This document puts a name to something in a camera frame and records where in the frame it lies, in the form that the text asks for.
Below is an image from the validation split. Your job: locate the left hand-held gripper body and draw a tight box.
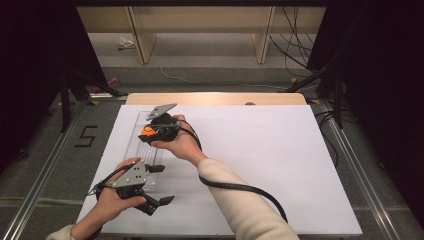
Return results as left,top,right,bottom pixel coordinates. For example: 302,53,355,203
109,161,149,200

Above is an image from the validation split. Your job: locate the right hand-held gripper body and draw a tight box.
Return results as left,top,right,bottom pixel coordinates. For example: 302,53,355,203
145,102,183,144

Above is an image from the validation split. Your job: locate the orange ball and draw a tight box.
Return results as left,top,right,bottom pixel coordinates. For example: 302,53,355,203
140,125,157,137

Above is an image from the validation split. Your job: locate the clear plastic tray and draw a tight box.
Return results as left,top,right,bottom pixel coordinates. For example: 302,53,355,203
124,110,169,187

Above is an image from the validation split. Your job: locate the person's right hand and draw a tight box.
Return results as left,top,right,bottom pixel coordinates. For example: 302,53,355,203
151,114,208,167

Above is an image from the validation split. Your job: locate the person's left hand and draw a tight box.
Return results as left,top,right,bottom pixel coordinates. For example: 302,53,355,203
95,157,148,228

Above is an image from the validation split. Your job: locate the pink object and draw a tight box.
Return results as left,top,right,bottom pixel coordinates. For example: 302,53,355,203
91,76,121,95

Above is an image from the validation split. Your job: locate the white crumpled cloth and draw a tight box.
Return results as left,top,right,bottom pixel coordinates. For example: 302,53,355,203
117,36,135,51

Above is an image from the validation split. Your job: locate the black metal stand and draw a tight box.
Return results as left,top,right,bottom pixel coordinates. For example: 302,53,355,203
59,66,128,134
279,63,345,130

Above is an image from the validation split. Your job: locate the white board cover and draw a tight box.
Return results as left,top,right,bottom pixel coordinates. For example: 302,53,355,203
77,104,364,237

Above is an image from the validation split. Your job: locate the beige wooden bench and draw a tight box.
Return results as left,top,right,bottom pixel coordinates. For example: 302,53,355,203
76,6,327,65

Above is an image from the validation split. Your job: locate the dark curtain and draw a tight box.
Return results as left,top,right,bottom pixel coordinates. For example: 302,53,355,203
0,0,109,174
306,0,424,219

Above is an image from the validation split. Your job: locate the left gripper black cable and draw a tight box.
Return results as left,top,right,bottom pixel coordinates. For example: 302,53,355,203
88,164,133,201

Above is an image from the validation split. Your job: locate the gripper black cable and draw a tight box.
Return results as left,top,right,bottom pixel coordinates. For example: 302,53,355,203
179,119,290,224
88,164,133,201

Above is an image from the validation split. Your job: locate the white floor cable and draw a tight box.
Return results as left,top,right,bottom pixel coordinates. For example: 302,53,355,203
159,66,288,91

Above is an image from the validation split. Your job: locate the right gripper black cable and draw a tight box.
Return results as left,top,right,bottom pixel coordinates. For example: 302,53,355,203
179,119,290,224

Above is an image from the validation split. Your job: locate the aluminium floor rail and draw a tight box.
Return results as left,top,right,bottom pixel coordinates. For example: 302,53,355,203
1,99,88,240
318,98,401,240

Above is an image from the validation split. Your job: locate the bundle of black cables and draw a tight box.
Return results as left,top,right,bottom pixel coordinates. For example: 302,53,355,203
268,6,318,78

